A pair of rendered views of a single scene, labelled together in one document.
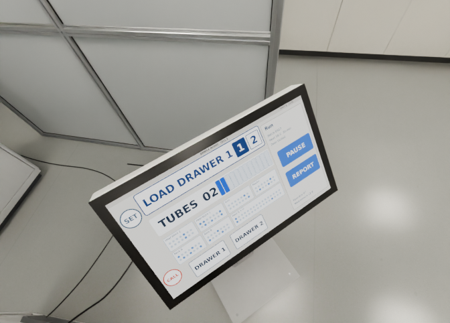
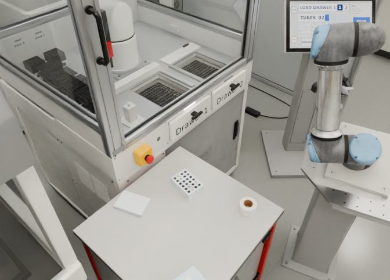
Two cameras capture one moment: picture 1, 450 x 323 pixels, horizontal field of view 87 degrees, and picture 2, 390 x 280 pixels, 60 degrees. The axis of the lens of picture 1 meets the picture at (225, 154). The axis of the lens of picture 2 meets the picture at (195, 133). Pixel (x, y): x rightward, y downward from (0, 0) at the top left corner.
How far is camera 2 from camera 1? 185 cm
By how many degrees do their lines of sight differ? 22
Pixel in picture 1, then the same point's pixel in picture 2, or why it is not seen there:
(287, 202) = not seen: hidden behind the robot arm
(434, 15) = not seen: outside the picture
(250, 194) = not seen: hidden behind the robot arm
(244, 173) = (336, 18)
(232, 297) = (277, 162)
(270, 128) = (354, 7)
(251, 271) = (297, 157)
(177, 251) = (300, 31)
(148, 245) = (293, 22)
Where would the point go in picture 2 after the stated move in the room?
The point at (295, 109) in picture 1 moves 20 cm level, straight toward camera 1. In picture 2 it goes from (367, 4) to (348, 14)
